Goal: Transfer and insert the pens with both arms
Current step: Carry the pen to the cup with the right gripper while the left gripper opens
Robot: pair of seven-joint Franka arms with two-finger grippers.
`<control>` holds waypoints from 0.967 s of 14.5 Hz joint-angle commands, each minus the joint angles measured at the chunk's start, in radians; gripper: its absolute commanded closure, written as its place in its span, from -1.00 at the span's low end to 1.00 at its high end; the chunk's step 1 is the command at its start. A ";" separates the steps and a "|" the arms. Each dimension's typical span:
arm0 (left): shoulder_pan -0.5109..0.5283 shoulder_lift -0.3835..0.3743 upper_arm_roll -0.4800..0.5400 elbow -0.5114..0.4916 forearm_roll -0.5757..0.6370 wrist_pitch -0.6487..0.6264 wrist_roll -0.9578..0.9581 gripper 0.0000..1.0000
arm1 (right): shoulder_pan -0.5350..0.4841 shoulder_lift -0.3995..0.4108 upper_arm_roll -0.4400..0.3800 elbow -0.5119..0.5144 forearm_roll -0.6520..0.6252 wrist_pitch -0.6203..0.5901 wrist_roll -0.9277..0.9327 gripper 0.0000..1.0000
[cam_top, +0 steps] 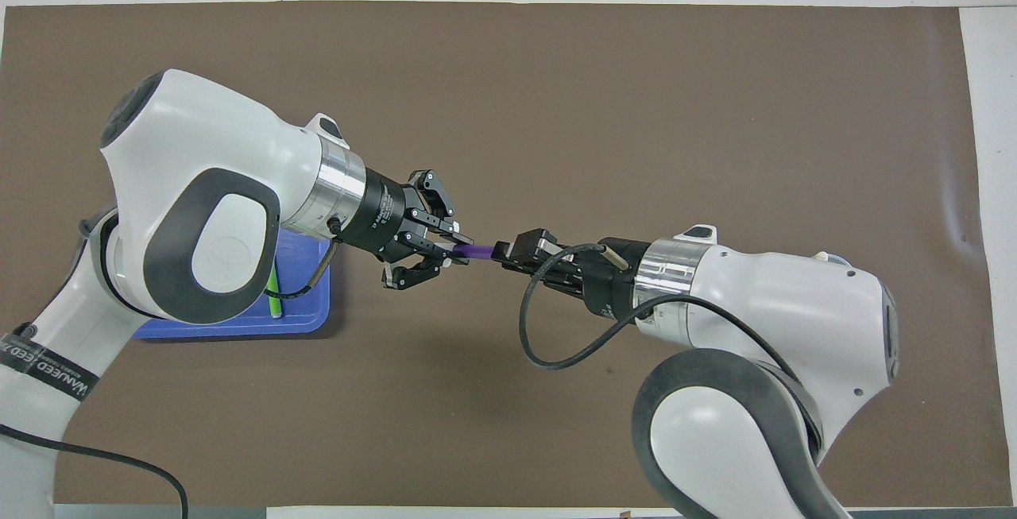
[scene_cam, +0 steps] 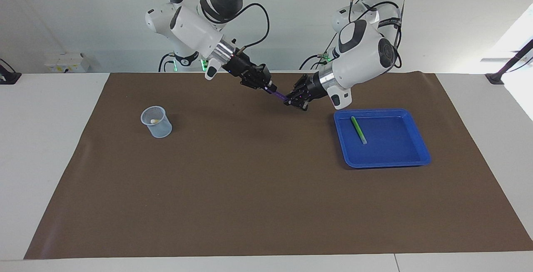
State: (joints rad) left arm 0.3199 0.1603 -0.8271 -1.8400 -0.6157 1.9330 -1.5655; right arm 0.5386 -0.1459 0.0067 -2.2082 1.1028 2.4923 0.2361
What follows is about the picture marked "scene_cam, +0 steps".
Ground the blue plastic tray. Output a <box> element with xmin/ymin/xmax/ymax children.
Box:
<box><xmin>334</xmin><ymin>109</ymin><xmax>432</xmax><ymax>169</ymax></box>

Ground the white power strip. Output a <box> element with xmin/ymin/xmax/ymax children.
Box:
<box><xmin>45</xmin><ymin>53</ymin><xmax>90</xmax><ymax>73</ymax></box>

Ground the brown table mat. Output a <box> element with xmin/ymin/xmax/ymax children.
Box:
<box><xmin>24</xmin><ymin>72</ymin><xmax>533</xmax><ymax>260</ymax></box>

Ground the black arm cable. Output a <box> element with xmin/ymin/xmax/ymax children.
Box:
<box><xmin>349</xmin><ymin>0</ymin><xmax>403</xmax><ymax>69</ymax></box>
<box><xmin>233</xmin><ymin>3</ymin><xmax>270</xmax><ymax>56</ymax></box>

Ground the black right base cable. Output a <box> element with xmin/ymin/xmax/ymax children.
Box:
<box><xmin>158</xmin><ymin>52</ymin><xmax>175</xmax><ymax>72</ymax></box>

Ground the black base cable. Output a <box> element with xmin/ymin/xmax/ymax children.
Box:
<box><xmin>299</xmin><ymin>35</ymin><xmax>338</xmax><ymax>70</ymax></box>
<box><xmin>158</xmin><ymin>52</ymin><xmax>175</xmax><ymax>72</ymax></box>

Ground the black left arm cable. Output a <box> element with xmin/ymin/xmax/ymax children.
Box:
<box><xmin>349</xmin><ymin>0</ymin><xmax>403</xmax><ymax>69</ymax></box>

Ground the green pen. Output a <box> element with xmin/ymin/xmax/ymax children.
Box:
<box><xmin>351</xmin><ymin>116</ymin><xmax>368</xmax><ymax>145</ymax></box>

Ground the translucent plastic cup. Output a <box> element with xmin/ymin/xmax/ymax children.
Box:
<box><xmin>140</xmin><ymin>106</ymin><xmax>173</xmax><ymax>139</ymax></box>

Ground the small black table clamp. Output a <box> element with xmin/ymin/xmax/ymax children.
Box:
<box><xmin>0</xmin><ymin>58</ymin><xmax>22</xmax><ymax>85</ymax></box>

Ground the black left base cable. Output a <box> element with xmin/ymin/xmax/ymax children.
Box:
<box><xmin>299</xmin><ymin>35</ymin><xmax>338</xmax><ymax>70</ymax></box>

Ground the black stand with pole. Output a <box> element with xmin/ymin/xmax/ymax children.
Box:
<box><xmin>485</xmin><ymin>39</ymin><xmax>533</xmax><ymax>85</ymax></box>

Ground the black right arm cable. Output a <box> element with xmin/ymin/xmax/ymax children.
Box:
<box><xmin>233</xmin><ymin>3</ymin><xmax>270</xmax><ymax>56</ymax></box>

